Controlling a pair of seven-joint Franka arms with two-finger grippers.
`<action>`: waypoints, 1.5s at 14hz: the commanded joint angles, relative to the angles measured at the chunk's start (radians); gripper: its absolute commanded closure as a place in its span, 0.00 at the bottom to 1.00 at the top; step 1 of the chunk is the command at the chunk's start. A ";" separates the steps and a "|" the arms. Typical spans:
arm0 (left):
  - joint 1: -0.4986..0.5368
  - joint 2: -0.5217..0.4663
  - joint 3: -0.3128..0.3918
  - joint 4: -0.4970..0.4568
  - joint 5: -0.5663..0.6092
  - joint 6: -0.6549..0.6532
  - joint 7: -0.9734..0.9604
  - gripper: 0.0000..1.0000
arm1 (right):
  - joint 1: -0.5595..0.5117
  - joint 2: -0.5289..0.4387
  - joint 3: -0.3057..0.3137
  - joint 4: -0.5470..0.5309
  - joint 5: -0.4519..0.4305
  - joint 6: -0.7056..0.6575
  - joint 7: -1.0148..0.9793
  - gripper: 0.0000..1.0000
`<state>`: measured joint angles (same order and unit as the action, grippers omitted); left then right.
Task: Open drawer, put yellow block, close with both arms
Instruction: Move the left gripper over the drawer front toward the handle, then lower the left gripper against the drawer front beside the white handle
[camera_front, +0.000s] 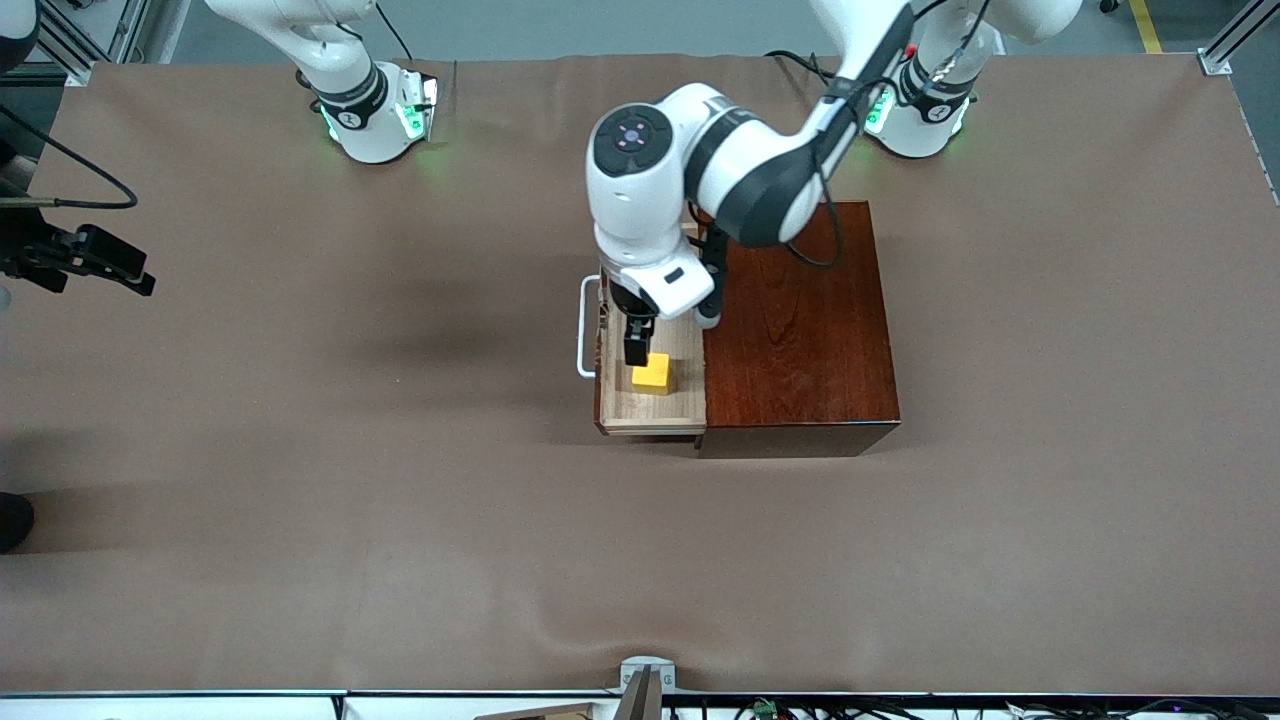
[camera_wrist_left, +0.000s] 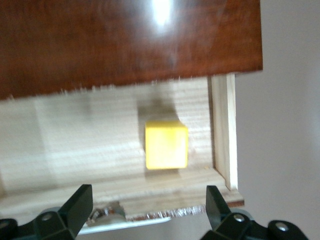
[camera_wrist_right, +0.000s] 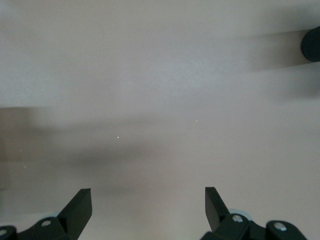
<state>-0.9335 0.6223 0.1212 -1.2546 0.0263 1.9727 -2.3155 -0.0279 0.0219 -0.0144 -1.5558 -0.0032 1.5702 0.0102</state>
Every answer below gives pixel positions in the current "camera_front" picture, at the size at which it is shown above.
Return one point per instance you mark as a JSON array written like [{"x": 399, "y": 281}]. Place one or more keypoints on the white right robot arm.
[{"x": 375, "y": 140}]

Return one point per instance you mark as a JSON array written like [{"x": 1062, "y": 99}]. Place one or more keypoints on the aluminium frame profile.
[
  {"x": 1225, "y": 50},
  {"x": 75, "y": 65}
]

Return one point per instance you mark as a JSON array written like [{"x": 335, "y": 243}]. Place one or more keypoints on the grey metal bracket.
[{"x": 628, "y": 672}]

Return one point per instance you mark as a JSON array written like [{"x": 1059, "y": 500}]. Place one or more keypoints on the brown table cloth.
[{"x": 400, "y": 560}]

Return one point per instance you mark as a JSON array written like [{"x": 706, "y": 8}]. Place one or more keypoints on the black round object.
[{"x": 12, "y": 522}]

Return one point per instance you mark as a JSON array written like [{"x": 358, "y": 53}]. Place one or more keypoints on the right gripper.
[{"x": 28, "y": 252}]

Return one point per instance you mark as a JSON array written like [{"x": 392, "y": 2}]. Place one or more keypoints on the brown cardboard piece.
[{"x": 540, "y": 714}]

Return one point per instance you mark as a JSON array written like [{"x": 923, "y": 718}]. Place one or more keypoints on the yellow block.
[{"x": 655, "y": 378}]

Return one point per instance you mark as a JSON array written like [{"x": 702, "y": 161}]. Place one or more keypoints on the aluminium camera post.
[{"x": 640, "y": 700}]

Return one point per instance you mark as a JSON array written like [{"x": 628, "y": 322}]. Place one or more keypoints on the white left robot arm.
[{"x": 640, "y": 200}]

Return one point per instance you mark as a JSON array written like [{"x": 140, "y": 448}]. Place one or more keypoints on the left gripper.
[{"x": 632, "y": 305}]

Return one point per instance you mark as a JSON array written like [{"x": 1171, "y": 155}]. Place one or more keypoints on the dark red wooden cabinet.
[{"x": 800, "y": 340}]

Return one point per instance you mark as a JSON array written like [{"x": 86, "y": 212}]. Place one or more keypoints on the light wooden drawer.
[{"x": 650, "y": 408}]

